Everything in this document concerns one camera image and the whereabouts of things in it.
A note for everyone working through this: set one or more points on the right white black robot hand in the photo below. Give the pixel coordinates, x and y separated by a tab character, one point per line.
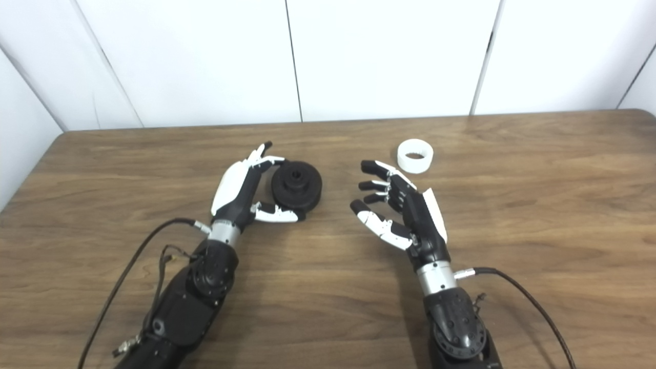
425	220

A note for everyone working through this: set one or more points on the round black stepped part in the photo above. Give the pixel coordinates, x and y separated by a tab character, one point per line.
300	187

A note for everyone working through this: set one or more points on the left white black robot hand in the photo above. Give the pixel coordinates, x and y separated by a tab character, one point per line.
233	189

